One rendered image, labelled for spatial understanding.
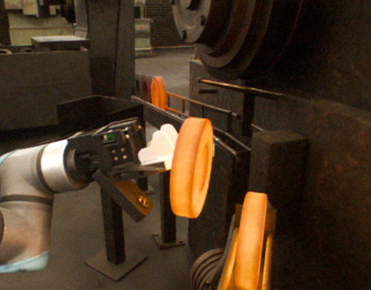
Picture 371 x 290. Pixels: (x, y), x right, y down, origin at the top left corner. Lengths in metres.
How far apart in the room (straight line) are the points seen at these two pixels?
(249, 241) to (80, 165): 0.30
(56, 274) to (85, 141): 1.16
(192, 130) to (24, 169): 0.30
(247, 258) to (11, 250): 0.36
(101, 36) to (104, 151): 3.24
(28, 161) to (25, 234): 0.12
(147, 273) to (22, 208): 1.04
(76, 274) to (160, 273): 0.36
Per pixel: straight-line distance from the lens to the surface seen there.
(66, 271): 1.70
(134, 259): 1.69
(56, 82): 3.26
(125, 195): 0.60
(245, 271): 0.55
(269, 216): 0.67
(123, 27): 3.81
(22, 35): 9.97
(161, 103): 1.60
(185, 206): 0.51
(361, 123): 0.71
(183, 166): 0.48
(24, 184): 0.66
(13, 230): 0.62
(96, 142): 0.56
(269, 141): 0.76
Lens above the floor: 1.05
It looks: 21 degrees down
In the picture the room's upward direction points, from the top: straight up
